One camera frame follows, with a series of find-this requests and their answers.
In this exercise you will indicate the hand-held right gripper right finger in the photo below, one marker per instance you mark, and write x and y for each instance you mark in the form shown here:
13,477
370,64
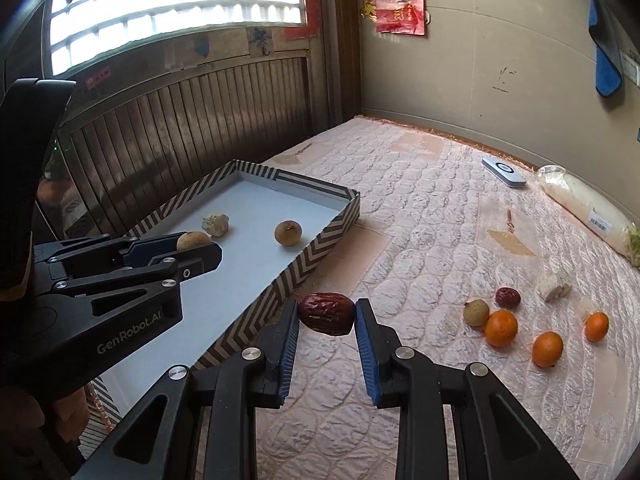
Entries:
367,360

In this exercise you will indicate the brown longan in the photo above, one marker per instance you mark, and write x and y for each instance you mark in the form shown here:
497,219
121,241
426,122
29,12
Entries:
192,240
475,312
287,232

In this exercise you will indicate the pink quilted mattress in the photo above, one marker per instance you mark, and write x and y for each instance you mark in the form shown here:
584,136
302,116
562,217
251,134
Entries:
425,240

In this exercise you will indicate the red jujube date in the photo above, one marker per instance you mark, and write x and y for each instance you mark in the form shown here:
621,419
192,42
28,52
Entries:
327,313
507,297

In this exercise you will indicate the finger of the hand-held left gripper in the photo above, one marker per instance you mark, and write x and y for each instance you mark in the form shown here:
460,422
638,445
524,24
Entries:
200,260
145,251

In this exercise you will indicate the person's left hand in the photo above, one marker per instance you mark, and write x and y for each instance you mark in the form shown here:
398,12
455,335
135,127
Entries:
67,412

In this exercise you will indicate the striped cardboard tray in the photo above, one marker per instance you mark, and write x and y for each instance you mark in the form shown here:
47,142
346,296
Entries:
260,200

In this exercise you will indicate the mandarin orange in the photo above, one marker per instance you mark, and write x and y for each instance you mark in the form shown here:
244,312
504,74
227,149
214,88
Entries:
501,328
547,349
596,326

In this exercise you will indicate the white bagged radish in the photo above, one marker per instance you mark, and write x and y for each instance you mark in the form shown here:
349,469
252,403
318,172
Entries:
585,200

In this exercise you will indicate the worn paper sticker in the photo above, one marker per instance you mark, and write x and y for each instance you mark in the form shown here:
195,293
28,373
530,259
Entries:
261,41

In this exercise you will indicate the wooden slatted panel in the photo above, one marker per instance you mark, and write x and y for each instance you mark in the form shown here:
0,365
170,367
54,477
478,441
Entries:
200,110

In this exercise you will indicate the white flat device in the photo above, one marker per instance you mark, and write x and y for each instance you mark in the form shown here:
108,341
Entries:
504,172

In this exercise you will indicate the white wall socket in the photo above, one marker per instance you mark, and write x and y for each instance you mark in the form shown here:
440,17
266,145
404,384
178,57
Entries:
629,67

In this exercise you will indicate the blue cloth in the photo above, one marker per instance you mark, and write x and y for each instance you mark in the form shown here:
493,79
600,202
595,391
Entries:
607,70

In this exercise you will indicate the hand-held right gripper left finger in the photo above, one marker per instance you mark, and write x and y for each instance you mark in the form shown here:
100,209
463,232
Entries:
289,355

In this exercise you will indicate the pale lumpy chunk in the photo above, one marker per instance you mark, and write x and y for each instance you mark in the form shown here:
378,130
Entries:
216,224
552,287
582,306

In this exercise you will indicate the barred window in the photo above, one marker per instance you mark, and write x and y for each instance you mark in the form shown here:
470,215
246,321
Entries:
175,0

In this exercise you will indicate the brown wooden post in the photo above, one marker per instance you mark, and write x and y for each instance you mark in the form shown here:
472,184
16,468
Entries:
335,60

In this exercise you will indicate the red paper sticker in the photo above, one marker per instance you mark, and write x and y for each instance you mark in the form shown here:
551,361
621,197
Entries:
305,27

